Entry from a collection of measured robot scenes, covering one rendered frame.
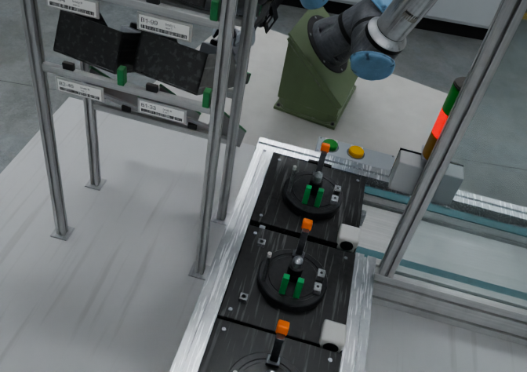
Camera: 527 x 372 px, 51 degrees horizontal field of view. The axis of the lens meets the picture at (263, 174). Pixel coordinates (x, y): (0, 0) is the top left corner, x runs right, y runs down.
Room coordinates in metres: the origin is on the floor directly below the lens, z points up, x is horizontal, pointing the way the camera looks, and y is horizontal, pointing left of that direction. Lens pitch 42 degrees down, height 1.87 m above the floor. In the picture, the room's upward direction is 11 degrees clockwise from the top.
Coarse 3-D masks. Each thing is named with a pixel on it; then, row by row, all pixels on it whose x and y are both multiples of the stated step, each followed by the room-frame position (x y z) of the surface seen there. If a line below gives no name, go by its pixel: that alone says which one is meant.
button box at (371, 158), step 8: (320, 144) 1.16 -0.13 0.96; (344, 144) 1.18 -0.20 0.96; (352, 144) 1.19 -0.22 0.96; (320, 152) 1.13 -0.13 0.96; (336, 152) 1.14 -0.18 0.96; (344, 152) 1.15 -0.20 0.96; (368, 152) 1.17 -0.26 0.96; (376, 152) 1.17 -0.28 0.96; (352, 160) 1.12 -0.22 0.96; (360, 160) 1.13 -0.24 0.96; (368, 160) 1.13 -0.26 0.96; (376, 160) 1.14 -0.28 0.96; (384, 160) 1.15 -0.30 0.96; (392, 160) 1.15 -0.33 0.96; (384, 168) 1.12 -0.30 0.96
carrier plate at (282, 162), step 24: (288, 168) 1.03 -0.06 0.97; (312, 168) 1.05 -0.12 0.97; (264, 192) 0.93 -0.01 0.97; (360, 192) 1.00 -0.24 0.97; (264, 216) 0.86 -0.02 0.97; (288, 216) 0.87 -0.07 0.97; (336, 216) 0.90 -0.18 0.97; (360, 216) 0.92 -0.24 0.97; (312, 240) 0.83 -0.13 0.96; (336, 240) 0.83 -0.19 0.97
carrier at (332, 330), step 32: (256, 256) 0.74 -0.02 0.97; (288, 256) 0.74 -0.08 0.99; (320, 256) 0.77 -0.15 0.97; (352, 256) 0.79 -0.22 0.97; (256, 288) 0.66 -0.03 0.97; (288, 288) 0.66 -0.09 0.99; (320, 288) 0.66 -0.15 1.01; (256, 320) 0.59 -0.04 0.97; (288, 320) 0.60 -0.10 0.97; (320, 320) 0.62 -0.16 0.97
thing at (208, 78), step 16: (144, 32) 0.85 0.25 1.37; (144, 48) 0.84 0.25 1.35; (160, 48) 0.83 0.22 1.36; (176, 48) 0.83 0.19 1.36; (144, 64) 0.82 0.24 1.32; (160, 64) 0.82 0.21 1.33; (176, 64) 0.82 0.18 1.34; (192, 64) 0.81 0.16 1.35; (208, 64) 0.82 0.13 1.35; (160, 80) 0.81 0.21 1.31; (176, 80) 0.80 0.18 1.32; (192, 80) 0.80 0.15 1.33; (208, 80) 0.83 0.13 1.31
